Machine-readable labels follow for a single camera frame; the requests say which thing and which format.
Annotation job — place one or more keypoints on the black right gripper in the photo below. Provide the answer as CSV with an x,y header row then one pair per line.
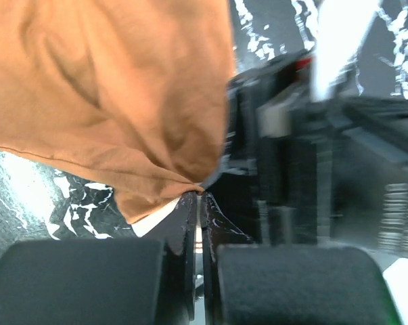
x,y
298,172

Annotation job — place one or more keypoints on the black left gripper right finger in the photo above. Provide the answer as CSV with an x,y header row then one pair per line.
x,y
248,283

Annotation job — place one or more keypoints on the brown boxer briefs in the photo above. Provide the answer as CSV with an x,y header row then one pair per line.
x,y
127,94

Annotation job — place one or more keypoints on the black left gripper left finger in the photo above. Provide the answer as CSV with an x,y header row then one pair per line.
x,y
146,280

